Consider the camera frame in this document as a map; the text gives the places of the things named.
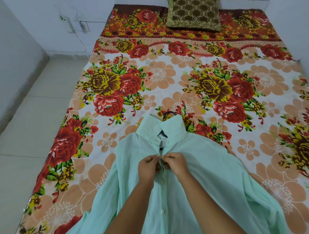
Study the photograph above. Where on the person's left hand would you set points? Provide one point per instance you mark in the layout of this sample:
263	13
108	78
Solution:
148	168

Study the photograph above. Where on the mint green shirt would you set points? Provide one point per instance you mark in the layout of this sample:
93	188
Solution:
217	173

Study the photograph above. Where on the white bed frame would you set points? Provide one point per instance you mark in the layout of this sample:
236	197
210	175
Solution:
243	4

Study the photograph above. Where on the person's right hand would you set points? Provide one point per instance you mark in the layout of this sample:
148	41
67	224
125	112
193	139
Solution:
177	165

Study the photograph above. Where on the white wall socket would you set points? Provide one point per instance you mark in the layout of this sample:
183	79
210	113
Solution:
84	26
70	24

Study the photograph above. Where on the person's right forearm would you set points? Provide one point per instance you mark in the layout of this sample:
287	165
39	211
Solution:
210	209

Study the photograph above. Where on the person's left forearm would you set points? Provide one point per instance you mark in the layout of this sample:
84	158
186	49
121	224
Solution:
130	209

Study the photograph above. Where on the olive gold patterned cushion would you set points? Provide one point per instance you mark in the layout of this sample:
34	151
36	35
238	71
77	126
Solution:
194	14

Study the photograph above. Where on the floral bedsheet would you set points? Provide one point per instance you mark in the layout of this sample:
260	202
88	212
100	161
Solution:
169	79

